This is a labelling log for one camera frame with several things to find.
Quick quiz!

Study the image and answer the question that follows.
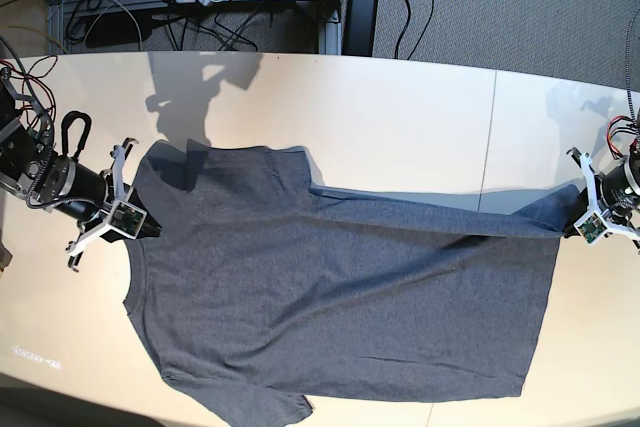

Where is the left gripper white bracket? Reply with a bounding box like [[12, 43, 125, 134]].
[[563, 148, 639, 249]]

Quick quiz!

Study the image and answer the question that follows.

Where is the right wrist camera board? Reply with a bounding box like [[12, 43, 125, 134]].
[[109, 201, 147, 239]]

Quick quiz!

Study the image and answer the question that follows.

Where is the aluminium table frame post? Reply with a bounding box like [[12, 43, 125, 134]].
[[316, 0, 342, 55]]

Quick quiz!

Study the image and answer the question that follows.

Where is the black power adapter brick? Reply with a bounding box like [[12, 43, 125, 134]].
[[342, 0, 378, 57]]

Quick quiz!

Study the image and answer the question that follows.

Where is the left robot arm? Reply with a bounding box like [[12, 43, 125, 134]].
[[563, 115, 639, 245]]

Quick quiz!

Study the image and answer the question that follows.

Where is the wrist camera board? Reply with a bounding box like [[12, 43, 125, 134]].
[[109, 201, 147, 239], [574, 212, 608, 245]]

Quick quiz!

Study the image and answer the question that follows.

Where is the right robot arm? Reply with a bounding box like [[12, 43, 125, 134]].
[[1, 38, 161, 271]]

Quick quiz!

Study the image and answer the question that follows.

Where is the blue-grey T-shirt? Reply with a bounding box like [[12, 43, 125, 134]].
[[124, 144, 578, 426]]

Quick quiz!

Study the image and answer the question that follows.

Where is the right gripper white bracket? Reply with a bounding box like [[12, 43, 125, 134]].
[[66, 137, 161, 272]]

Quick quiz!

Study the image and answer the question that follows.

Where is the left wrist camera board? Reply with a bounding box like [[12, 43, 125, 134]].
[[574, 212, 608, 245]]

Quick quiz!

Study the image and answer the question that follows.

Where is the braided grey cable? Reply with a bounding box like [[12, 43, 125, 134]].
[[599, 0, 640, 123]]

